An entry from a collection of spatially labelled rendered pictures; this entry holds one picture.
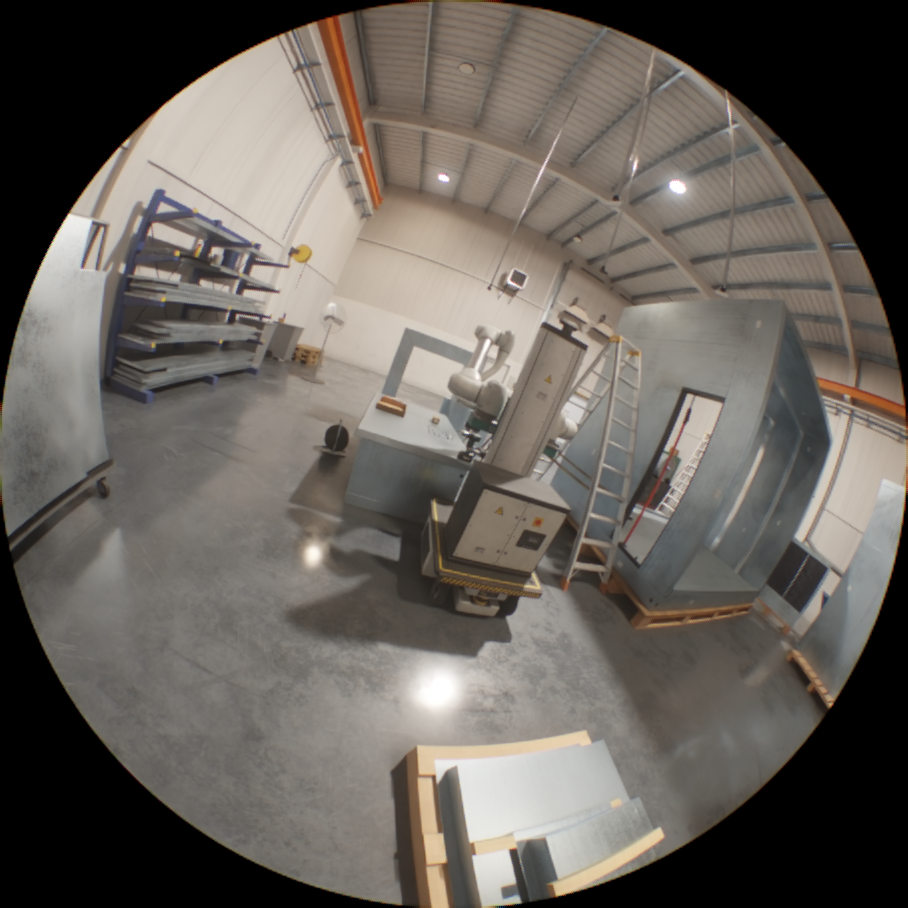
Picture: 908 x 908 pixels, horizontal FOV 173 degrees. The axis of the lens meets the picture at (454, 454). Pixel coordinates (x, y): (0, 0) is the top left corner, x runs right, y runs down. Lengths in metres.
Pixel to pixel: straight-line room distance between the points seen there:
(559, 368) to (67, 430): 2.88
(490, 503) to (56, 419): 2.37
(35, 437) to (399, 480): 2.49
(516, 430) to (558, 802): 1.93
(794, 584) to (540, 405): 6.21
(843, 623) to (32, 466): 7.63
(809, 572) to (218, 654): 7.51
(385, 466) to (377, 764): 1.95
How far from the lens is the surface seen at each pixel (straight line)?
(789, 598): 7.04
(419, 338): 4.09
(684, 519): 2.89
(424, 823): 1.23
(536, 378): 1.90
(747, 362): 3.12
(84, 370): 2.12
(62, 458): 2.01
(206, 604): 1.65
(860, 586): 5.94
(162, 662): 1.52
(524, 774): 1.28
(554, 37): 7.48
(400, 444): 2.25
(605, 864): 1.22
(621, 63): 7.48
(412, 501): 2.48
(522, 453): 1.97
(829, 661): 5.92
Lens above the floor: 1.31
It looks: 16 degrees down
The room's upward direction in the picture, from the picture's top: 22 degrees clockwise
